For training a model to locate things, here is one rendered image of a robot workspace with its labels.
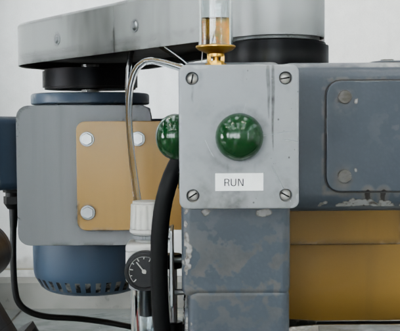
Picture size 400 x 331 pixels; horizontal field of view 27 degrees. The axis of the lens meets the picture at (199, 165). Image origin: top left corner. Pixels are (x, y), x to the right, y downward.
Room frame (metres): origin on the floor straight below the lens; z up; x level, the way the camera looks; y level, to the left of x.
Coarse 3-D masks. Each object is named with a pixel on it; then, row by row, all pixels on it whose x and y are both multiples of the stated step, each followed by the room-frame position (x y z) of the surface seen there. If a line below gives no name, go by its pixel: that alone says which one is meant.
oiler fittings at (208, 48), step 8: (200, 48) 0.59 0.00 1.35; (208, 48) 0.59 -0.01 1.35; (216, 48) 0.58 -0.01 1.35; (224, 48) 0.59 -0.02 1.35; (232, 48) 0.59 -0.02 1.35; (208, 56) 0.59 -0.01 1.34; (216, 56) 0.60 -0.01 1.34; (224, 56) 0.59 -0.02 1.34; (208, 64) 0.59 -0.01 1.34; (216, 64) 0.59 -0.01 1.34; (224, 64) 0.59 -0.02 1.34
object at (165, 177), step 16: (176, 160) 0.58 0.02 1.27; (176, 176) 0.58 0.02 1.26; (160, 192) 0.57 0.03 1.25; (160, 208) 0.57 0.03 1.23; (160, 224) 0.57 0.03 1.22; (160, 240) 0.58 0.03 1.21; (160, 256) 0.58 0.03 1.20; (160, 272) 0.58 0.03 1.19; (160, 288) 0.58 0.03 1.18; (160, 304) 0.59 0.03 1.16; (160, 320) 0.59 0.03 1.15
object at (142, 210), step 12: (132, 204) 0.78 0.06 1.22; (144, 204) 0.77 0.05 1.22; (132, 216) 0.78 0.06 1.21; (144, 216) 0.77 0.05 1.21; (132, 228) 0.78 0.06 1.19; (144, 228) 0.77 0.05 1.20; (132, 240) 0.79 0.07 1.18; (144, 240) 0.77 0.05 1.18; (168, 240) 0.77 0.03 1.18; (132, 252) 0.77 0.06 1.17; (132, 288) 0.77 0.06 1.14
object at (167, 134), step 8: (168, 120) 0.53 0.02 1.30; (176, 120) 0.53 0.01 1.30; (160, 128) 0.53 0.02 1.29; (168, 128) 0.52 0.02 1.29; (176, 128) 0.52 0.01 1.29; (160, 136) 0.53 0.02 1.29; (168, 136) 0.52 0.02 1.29; (176, 136) 0.52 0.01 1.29; (160, 144) 0.53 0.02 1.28; (168, 144) 0.52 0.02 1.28; (176, 144) 0.52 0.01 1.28; (168, 152) 0.53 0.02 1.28; (176, 152) 0.52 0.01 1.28
